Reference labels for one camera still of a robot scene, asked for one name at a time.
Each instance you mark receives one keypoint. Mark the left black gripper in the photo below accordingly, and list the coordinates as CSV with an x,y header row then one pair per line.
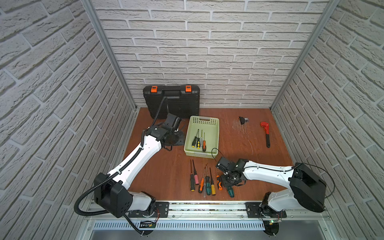
x,y
174,138

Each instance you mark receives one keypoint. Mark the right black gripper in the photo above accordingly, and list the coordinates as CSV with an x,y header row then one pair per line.
x,y
224,182

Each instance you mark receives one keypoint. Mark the large green black screwdriver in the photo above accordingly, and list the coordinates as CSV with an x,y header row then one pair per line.
x,y
231,192

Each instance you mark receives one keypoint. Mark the clear handled screwdriver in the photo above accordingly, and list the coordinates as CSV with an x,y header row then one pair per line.
x,y
201,138

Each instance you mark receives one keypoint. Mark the red black screwdriver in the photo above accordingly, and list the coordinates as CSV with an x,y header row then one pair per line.
x,y
204,144

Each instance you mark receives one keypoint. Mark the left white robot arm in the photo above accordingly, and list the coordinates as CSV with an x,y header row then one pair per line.
x,y
112,190

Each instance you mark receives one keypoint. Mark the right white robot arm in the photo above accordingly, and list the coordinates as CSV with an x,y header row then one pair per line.
x,y
304,188

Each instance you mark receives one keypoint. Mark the orange black stubby screwdriver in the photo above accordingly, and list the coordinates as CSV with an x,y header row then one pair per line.
x,y
219,183

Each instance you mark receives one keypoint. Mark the small green black screwdriver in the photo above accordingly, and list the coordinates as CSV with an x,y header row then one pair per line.
x,y
207,183

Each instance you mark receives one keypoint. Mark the small clear slim screwdriver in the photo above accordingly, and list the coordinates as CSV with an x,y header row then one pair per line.
x,y
203,184

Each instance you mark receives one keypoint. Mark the light green perforated bin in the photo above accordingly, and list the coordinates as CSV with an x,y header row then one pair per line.
x,y
211,128

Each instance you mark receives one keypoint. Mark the black yellow dotted screwdriver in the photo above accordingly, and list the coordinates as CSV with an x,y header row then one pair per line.
x,y
192,179

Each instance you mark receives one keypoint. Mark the black plastic tool case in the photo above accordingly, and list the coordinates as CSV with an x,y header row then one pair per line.
x,y
182,101

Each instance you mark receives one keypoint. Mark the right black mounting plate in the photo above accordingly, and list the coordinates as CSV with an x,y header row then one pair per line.
x,y
258,210

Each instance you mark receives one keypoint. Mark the black mounting plate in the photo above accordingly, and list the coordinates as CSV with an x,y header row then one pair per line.
x,y
155,210
258,210

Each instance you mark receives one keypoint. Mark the small black metal part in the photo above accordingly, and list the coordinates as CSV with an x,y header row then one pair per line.
x,y
243,120

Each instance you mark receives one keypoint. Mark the red pipe wrench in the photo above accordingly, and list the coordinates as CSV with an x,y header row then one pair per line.
x,y
265,125

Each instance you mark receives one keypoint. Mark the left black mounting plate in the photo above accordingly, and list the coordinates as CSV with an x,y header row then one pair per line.
x,y
155,210

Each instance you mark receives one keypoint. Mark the yellow handled screwdriver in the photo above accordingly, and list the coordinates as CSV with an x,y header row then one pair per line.
x,y
213,189

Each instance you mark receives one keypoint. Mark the pink handled screwdriver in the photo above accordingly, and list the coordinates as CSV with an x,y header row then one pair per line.
x,y
196,178

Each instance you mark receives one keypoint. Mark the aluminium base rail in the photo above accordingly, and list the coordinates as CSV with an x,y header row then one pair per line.
x,y
231,210

